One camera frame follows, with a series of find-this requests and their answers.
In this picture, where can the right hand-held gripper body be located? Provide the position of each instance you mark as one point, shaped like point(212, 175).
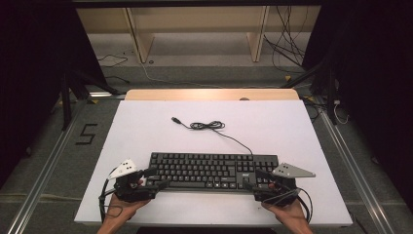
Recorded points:
point(279, 195)

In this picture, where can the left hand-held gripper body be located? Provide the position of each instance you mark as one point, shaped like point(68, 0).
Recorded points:
point(130, 193)

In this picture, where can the black computer keyboard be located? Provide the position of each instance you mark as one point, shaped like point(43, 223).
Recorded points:
point(201, 170)

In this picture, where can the person's left hand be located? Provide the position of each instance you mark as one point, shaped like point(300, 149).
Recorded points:
point(125, 209)

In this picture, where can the person's right hand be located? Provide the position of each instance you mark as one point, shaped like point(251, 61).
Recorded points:
point(290, 214)

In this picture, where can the white table board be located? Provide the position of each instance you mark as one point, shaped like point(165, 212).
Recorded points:
point(259, 130)

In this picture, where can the short silver metal bar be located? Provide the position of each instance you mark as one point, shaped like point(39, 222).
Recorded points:
point(105, 95)

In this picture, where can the black metal stand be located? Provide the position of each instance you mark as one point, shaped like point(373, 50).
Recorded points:
point(330, 97)
point(66, 104)

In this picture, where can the dark curtain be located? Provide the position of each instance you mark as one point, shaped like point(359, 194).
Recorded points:
point(376, 81)
point(29, 81)

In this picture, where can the light wooden shelf unit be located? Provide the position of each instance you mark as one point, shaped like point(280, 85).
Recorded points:
point(195, 19)

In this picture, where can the metal floor rail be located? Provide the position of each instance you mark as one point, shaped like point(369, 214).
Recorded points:
point(357, 169)
point(45, 172)

